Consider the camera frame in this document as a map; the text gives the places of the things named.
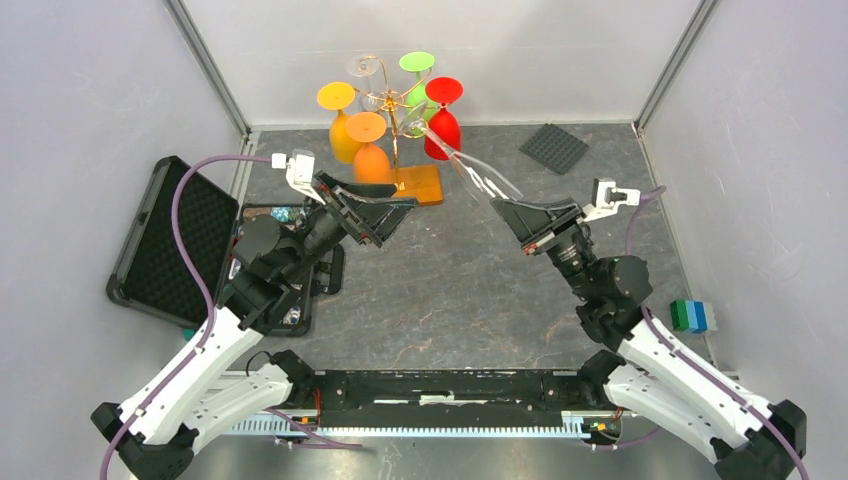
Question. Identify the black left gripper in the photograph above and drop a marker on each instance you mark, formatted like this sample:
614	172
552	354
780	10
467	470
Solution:
383	215

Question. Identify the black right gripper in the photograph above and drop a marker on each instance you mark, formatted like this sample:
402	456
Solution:
527	217

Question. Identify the orange wine glass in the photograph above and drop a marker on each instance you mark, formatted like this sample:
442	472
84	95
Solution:
371	164

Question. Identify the clear wine glass front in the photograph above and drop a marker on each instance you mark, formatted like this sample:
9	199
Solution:
480	179

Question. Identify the clear wine glass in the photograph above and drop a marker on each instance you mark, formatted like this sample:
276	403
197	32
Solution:
480	179
364	67

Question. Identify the red wine glass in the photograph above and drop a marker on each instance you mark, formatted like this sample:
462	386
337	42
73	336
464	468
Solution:
444	91

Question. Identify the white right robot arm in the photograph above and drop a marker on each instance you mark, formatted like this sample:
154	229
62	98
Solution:
644	367

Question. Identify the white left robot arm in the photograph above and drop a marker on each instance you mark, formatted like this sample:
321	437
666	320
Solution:
160	429

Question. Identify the green wine glass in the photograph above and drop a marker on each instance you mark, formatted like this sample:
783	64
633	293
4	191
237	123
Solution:
420	64

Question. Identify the yellow wine glass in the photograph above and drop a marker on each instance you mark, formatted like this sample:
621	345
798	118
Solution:
337	96

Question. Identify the clear wine glass back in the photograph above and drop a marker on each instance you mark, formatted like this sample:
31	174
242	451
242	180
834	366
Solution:
364	67

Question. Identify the dark grey building plate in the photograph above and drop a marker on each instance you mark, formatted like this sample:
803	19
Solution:
554	148

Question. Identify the green blue brick stack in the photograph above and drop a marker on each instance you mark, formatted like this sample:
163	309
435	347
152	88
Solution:
690	316

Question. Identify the black poker chip case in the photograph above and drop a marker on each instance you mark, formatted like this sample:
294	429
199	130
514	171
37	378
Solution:
150	275

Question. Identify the gold wire glass rack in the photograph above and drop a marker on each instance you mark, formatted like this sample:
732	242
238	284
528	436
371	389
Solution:
398	106

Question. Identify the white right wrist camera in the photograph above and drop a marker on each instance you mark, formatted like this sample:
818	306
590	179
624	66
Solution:
606	199

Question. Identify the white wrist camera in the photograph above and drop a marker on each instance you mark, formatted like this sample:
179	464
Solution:
606	199
299	171

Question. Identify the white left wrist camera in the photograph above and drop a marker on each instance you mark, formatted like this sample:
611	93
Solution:
299	171

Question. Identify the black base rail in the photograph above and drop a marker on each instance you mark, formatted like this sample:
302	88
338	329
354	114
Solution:
453	404

